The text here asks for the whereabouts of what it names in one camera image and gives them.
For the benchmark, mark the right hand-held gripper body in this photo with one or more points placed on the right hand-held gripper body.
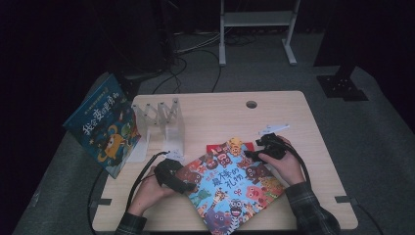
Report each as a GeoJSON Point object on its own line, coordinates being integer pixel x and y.
{"type": "Point", "coordinates": [275, 147]}

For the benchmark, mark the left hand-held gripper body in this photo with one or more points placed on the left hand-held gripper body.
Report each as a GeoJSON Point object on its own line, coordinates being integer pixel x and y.
{"type": "Point", "coordinates": [168, 173]}

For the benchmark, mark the light blue animal picture book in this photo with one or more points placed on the light blue animal picture book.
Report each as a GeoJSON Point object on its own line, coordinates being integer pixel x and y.
{"type": "Point", "coordinates": [228, 192]}

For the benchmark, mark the dark blue monster picture book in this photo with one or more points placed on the dark blue monster picture book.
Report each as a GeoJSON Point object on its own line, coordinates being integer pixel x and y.
{"type": "Point", "coordinates": [101, 127]}

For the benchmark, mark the white metal desk frame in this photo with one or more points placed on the white metal desk frame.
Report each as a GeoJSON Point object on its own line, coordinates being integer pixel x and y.
{"type": "Point", "coordinates": [257, 18]}

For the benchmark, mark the black metal stand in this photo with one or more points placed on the black metal stand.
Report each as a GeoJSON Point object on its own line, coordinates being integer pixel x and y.
{"type": "Point", "coordinates": [342, 86]}
{"type": "Point", "coordinates": [137, 65]}

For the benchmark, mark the person's right hand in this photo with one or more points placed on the person's right hand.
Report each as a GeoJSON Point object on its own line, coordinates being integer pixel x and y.
{"type": "Point", "coordinates": [288, 168]}

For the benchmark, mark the grey tape strip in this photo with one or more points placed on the grey tape strip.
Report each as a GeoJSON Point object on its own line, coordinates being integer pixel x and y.
{"type": "Point", "coordinates": [102, 202]}
{"type": "Point", "coordinates": [342, 199]}

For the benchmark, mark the person's left hand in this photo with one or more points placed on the person's left hand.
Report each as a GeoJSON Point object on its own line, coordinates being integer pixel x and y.
{"type": "Point", "coordinates": [147, 197]}

